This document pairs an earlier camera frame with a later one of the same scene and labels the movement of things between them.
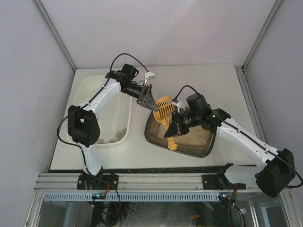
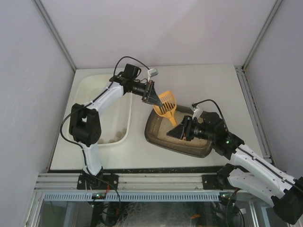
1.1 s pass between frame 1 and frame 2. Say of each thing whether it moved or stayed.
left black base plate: stayed
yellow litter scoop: moved
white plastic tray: stayed
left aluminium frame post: stayed
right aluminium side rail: stayed
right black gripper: moved
